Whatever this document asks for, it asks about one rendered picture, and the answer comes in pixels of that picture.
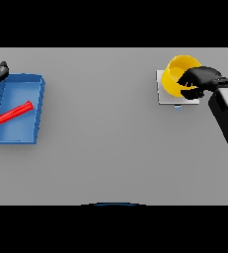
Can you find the red beaker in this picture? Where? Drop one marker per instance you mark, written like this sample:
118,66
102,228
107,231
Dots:
14,112

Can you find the blue tray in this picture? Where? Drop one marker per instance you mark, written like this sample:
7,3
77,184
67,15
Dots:
16,108

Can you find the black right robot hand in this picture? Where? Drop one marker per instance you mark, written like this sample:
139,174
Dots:
201,80

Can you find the yellow bowl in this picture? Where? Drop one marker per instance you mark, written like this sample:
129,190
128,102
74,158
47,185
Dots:
173,76

